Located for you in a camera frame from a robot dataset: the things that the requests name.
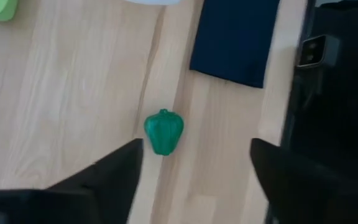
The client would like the dark green toy bell pepper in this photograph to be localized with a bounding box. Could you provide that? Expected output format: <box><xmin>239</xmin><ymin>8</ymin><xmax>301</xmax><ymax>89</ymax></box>
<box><xmin>144</xmin><ymin>108</ymin><xmax>185</xmax><ymax>157</ymax></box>

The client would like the clear plastic tupperware container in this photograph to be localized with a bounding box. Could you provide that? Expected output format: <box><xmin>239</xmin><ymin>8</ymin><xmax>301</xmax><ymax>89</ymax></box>
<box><xmin>124</xmin><ymin>0</ymin><xmax>182</xmax><ymax>6</ymax></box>

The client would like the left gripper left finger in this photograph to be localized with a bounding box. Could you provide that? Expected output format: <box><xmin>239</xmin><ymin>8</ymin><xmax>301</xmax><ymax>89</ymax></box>
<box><xmin>47</xmin><ymin>138</ymin><xmax>145</xmax><ymax>224</ymax></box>

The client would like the navy blue folded cloth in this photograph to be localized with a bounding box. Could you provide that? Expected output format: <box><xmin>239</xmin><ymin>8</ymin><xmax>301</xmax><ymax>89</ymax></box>
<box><xmin>189</xmin><ymin>0</ymin><xmax>282</xmax><ymax>89</ymax></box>

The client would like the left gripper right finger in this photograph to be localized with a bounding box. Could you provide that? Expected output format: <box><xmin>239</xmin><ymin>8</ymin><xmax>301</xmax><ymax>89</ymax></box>
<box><xmin>249</xmin><ymin>138</ymin><xmax>358</xmax><ymax>224</ymax></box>

